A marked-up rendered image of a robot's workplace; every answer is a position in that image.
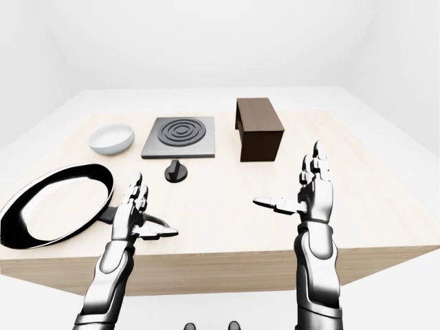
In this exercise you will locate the silver robot left hand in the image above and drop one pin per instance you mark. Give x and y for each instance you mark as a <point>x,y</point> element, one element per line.
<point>126,216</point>

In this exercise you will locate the silver robot right hand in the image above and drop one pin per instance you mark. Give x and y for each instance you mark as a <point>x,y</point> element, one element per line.
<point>316,199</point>

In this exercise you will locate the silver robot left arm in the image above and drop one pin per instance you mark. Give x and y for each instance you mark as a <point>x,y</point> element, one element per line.
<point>106,278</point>

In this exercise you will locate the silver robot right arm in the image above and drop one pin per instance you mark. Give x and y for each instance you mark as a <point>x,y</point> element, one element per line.
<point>318,275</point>

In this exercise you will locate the round black stove knob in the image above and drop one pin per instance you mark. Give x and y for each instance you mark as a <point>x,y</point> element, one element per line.
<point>176,172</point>

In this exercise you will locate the flat dark stove plate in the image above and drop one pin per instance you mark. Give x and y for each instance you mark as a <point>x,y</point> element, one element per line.
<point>180,137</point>

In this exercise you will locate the white ceramic bowl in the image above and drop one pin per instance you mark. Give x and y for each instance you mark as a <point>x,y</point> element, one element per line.
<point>111,139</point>

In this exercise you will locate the dark brown wooden box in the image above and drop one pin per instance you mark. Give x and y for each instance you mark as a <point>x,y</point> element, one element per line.
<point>261,132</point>

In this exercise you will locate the black frying pan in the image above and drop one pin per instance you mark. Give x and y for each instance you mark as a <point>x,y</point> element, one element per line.
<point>20,211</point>

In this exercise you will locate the small dark rounded shape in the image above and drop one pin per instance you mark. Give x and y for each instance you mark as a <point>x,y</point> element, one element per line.
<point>189,326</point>
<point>234,325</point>

